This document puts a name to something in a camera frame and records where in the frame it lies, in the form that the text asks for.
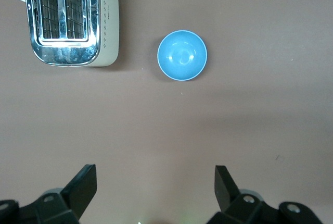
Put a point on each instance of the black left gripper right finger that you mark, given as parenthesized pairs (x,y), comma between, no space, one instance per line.
(229,195)

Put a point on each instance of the blue bowl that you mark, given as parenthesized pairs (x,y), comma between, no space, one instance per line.
(182,56)

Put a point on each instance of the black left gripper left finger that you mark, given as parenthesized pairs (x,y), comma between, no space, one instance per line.
(78,192)

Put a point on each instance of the brown table cover mat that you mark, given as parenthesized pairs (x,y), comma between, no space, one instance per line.
(166,130)

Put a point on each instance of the beige and chrome toaster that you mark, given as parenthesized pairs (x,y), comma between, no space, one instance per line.
(109,26)

